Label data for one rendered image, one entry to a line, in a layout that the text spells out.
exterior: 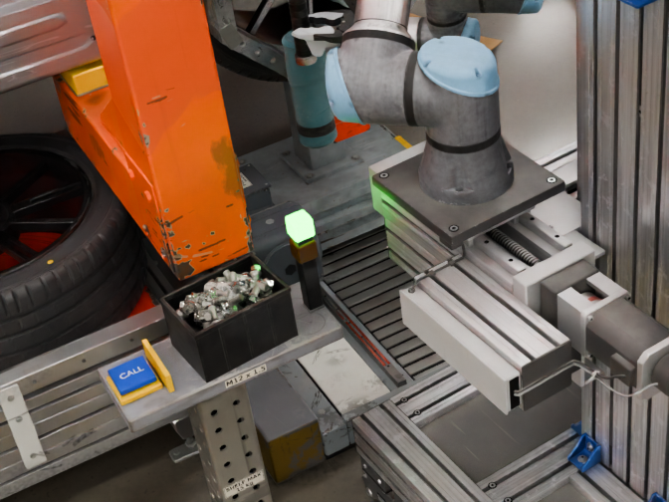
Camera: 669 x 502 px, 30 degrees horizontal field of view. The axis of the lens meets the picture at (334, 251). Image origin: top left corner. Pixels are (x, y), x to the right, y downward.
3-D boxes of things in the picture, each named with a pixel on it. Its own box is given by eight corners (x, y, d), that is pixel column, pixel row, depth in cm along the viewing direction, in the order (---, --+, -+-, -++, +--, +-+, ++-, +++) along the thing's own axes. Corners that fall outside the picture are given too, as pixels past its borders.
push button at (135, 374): (144, 363, 229) (142, 354, 228) (158, 384, 224) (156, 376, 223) (110, 378, 227) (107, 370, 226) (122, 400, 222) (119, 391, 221)
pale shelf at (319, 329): (304, 291, 246) (301, 279, 244) (344, 338, 233) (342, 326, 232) (100, 379, 233) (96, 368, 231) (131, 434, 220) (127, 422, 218)
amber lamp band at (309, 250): (310, 246, 232) (307, 229, 230) (320, 257, 229) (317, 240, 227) (291, 255, 231) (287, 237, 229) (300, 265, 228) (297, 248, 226)
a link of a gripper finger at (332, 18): (301, 41, 252) (341, 47, 249) (297, 16, 249) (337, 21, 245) (308, 33, 254) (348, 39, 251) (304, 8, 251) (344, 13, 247)
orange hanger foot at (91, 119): (133, 108, 292) (99, -29, 271) (224, 212, 253) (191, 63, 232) (66, 131, 286) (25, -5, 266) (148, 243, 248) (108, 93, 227)
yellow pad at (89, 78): (114, 53, 280) (110, 33, 277) (136, 76, 270) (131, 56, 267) (57, 73, 276) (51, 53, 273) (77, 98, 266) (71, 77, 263)
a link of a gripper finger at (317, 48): (293, 62, 247) (339, 59, 246) (288, 36, 243) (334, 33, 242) (295, 53, 250) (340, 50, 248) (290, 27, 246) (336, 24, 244)
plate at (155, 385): (147, 363, 230) (145, 359, 230) (163, 387, 224) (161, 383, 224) (107, 380, 228) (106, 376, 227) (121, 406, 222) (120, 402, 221)
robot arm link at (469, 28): (480, 6, 238) (482, 44, 243) (423, 5, 241) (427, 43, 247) (471, 28, 232) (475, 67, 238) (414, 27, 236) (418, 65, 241)
